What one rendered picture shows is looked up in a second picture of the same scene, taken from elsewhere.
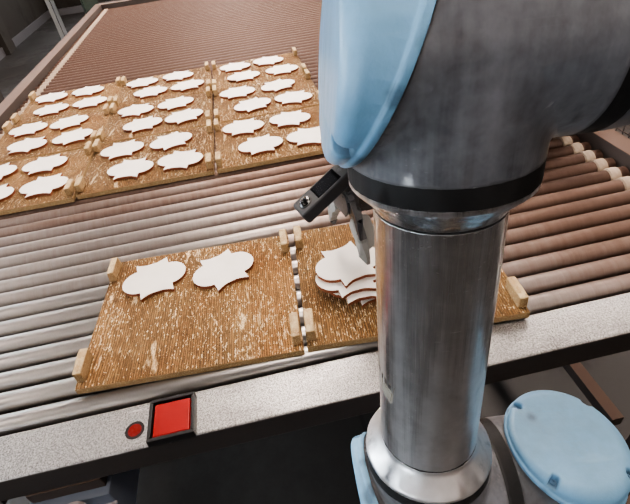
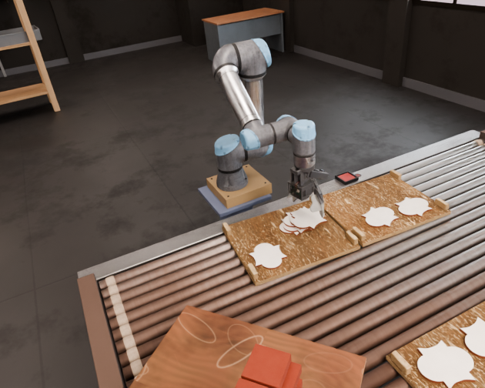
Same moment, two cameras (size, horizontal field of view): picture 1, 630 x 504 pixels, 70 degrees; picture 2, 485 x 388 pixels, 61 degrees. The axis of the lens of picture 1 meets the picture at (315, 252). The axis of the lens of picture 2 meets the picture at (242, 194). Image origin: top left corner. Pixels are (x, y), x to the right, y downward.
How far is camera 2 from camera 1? 1.98 m
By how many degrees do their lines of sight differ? 107
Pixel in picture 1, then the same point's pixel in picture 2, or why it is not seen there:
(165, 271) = (411, 209)
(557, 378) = not seen: outside the picture
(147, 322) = (391, 192)
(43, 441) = (386, 167)
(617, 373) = not seen: outside the picture
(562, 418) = (227, 141)
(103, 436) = (366, 172)
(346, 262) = (309, 217)
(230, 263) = (378, 219)
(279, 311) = (333, 207)
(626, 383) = not seen: outside the picture
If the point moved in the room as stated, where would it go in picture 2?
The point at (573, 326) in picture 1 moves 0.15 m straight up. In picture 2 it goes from (204, 232) to (198, 201)
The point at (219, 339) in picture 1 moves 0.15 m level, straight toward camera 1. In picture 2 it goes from (350, 194) to (323, 182)
